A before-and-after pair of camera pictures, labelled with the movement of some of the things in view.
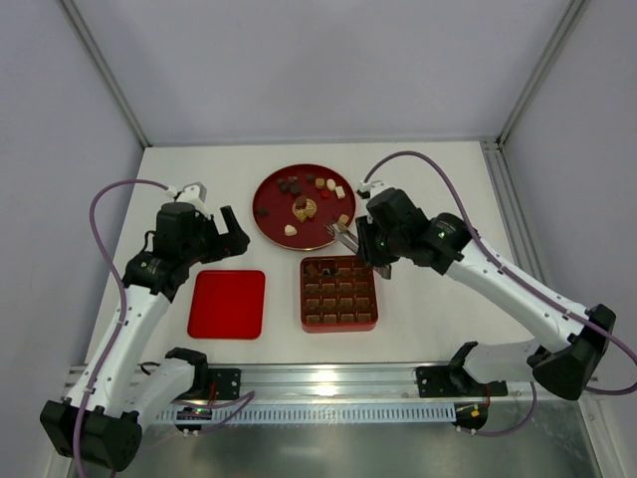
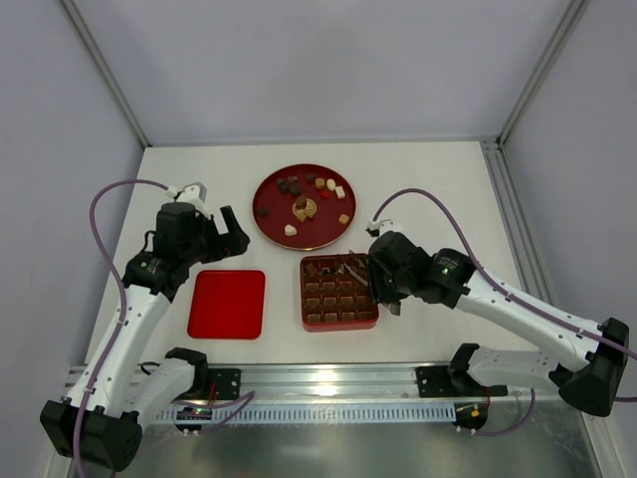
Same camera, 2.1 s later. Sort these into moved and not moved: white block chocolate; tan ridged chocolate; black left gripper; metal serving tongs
Moved: metal serving tongs
Not moved: white block chocolate; tan ridged chocolate; black left gripper
